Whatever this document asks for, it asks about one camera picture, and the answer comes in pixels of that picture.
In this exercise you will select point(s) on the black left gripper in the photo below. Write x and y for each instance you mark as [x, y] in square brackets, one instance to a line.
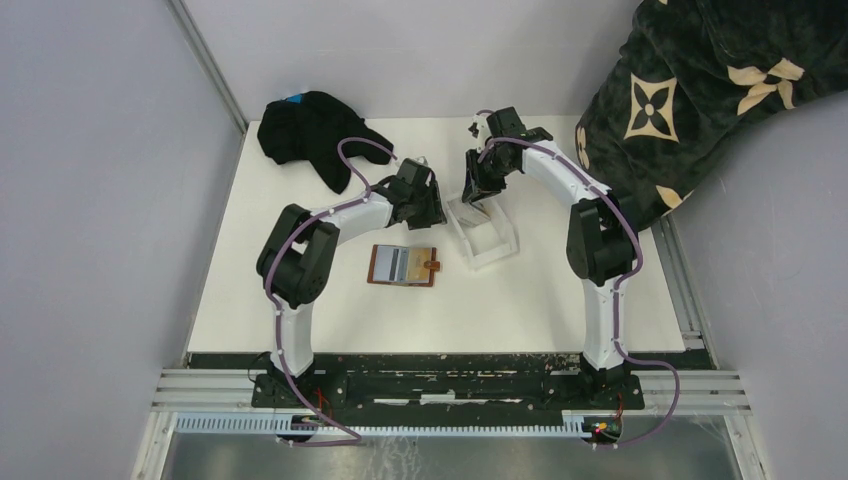
[435, 215]

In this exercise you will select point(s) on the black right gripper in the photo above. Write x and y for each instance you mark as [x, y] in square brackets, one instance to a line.
[475, 185]

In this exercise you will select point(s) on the gold credit card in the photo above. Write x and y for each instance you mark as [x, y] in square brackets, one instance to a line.
[417, 271]

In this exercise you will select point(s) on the brown leather card holder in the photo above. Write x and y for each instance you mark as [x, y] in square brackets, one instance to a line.
[434, 265]

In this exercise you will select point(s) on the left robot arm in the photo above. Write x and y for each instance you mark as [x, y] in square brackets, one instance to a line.
[296, 261]

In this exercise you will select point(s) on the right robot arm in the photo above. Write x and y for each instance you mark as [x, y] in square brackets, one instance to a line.
[602, 247]

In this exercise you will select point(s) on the stack of white cards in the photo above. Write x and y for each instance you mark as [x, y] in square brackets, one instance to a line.
[474, 215]

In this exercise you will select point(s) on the clear acrylic card box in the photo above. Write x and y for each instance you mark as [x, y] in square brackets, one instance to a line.
[485, 244]

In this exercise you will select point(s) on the black cloth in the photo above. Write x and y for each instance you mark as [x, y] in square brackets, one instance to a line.
[309, 126]

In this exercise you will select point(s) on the black patterned blanket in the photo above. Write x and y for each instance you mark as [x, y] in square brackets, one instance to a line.
[694, 74]

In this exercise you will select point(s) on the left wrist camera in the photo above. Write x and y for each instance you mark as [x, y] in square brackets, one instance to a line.
[421, 161]

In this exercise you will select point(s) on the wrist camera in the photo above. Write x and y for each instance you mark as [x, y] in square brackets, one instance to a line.
[479, 128]
[421, 161]

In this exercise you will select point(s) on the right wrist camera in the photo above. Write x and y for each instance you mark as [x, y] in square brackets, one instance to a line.
[479, 128]

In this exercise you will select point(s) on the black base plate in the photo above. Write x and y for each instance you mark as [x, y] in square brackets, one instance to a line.
[457, 390]

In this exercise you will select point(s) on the aluminium rail frame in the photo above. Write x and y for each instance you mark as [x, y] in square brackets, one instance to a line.
[197, 428]

